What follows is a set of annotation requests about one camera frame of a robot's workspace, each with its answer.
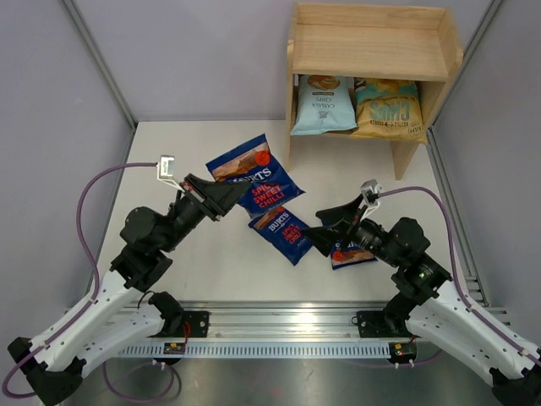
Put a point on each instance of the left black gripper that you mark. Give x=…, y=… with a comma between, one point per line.
x=215, y=199

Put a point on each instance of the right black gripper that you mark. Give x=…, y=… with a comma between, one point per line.
x=324, y=237

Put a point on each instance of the blue burts chips bag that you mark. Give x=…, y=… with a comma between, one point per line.
x=350, y=256
x=253, y=161
x=284, y=231

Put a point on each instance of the light blue cassava chips bag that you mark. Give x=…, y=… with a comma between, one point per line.
x=324, y=105

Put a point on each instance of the large yellow kettle chips bag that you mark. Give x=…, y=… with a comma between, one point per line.
x=388, y=110

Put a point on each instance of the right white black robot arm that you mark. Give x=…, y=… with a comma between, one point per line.
x=431, y=303

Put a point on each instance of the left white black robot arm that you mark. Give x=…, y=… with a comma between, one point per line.
x=56, y=362

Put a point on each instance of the wooden two-tier shelf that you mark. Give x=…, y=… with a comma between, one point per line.
x=375, y=41

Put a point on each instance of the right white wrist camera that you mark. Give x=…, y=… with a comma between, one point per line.
x=370, y=191

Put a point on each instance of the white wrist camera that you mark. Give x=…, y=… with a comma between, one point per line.
x=370, y=191
x=165, y=172

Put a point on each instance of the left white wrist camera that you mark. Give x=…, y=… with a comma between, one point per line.
x=165, y=172

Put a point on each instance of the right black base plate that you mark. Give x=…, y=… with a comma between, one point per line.
x=377, y=324

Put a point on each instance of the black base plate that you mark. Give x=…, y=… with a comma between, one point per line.
x=191, y=323
x=377, y=324

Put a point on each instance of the right aluminium frame post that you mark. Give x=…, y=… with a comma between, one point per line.
x=489, y=16

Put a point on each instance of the aluminium frame post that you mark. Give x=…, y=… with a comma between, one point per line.
x=83, y=31
x=489, y=16

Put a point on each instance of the white slotted cable duct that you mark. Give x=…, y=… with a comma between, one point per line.
x=168, y=350

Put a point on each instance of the aluminium mounting rail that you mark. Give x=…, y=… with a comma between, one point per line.
x=282, y=321

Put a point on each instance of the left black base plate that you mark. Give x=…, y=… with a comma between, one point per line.
x=191, y=323

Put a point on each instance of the left aluminium frame post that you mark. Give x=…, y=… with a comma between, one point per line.
x=83, y=31

